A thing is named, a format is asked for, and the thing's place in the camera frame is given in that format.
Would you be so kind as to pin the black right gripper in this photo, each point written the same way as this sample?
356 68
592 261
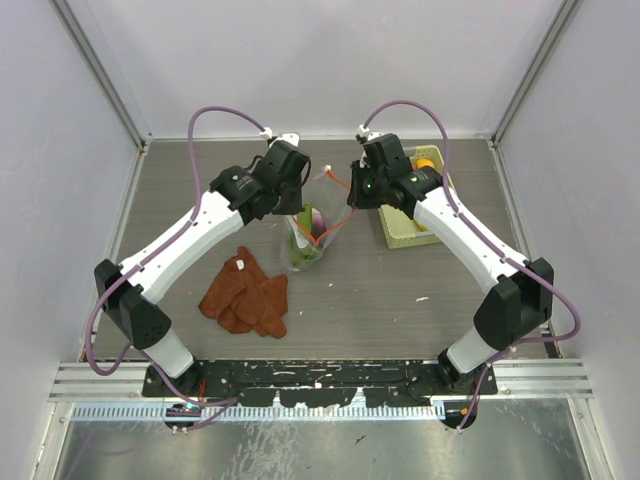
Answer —
356 198

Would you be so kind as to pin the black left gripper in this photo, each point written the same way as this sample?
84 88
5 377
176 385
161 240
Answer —
292 206

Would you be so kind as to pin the clear zip top bag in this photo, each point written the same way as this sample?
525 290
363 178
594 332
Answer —
325 211

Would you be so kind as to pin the purple eggplant toy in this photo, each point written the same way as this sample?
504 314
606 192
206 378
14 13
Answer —
318 226

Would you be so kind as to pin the green leafy vegetable toy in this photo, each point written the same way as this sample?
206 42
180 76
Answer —
303 250

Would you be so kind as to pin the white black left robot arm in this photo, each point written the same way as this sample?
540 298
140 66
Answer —
130 291

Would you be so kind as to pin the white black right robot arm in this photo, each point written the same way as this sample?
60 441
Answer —
516 300

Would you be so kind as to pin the orange toy fruit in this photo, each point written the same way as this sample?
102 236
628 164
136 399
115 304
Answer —
421 163

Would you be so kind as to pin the brown cloth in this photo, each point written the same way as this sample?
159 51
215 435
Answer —
242 298

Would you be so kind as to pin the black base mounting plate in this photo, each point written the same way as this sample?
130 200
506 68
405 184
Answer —
259 383

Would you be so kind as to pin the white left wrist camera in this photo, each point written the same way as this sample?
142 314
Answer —
271 138

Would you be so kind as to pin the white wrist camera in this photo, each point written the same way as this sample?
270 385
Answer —
271 138
365 134

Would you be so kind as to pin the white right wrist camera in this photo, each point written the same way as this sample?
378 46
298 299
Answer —
365 134

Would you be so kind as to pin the white slotted cable duct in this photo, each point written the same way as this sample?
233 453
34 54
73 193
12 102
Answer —
163 411

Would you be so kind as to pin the aluminium front frame rail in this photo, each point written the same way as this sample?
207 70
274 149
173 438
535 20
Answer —
514 379

